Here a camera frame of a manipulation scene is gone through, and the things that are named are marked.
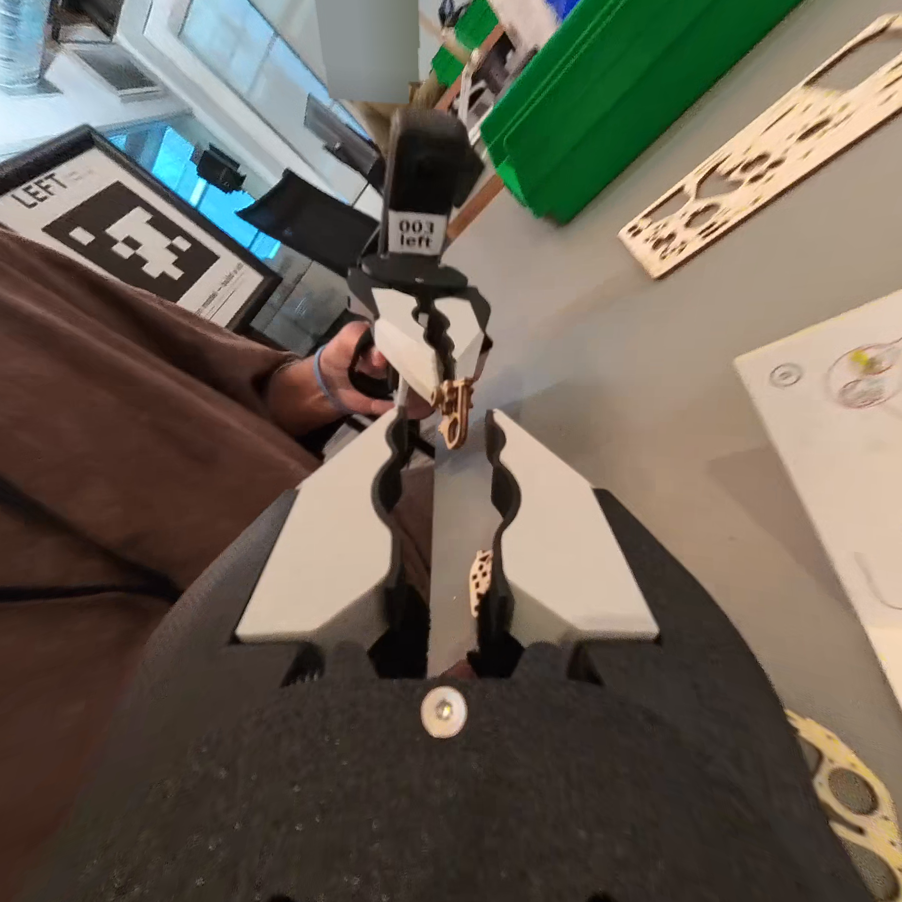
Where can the black framed marker sign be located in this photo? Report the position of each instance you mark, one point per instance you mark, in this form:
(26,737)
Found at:
(127,239)

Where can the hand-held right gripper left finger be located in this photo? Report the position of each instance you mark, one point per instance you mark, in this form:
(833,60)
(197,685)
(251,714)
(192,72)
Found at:
(317,557)

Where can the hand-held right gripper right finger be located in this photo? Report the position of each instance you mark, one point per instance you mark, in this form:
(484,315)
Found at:
(571,557)

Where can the person's left hand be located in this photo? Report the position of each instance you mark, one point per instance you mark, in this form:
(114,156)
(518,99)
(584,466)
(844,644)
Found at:
(345,380)

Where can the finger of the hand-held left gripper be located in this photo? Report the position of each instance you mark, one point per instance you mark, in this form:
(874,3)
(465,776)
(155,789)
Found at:
(405,331)
(472,338)

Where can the black chair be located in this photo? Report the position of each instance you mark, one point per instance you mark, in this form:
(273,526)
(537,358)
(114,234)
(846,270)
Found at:
(310,211)

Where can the small black camera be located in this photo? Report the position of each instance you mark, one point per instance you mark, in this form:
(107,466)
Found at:
(220,170)

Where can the dotted square wooden model part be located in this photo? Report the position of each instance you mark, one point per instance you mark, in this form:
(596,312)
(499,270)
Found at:
(482,585)

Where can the blue wristband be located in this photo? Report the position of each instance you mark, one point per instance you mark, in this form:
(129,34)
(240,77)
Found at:
(316,377)

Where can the green plastic bin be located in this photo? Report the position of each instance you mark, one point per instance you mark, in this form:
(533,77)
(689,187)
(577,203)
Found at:
(473,21)
(620,91)

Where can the silver ventilation duct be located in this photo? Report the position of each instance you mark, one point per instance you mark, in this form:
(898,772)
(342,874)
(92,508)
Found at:
(25,42)

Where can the blue plastic bin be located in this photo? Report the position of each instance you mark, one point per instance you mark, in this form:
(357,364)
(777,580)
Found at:
(564,8)

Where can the wooden laser-cut parts sheet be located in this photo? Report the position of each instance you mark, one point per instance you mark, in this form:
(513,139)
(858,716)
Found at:
(867,113)

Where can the yellowish wooden parts sheet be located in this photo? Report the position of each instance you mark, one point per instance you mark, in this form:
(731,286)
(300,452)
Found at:
(845,757)

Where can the white instruction booklet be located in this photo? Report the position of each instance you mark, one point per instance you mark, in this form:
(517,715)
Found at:
(810,458)

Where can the white air vent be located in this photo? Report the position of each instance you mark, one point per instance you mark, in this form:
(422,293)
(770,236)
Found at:
(120,70)

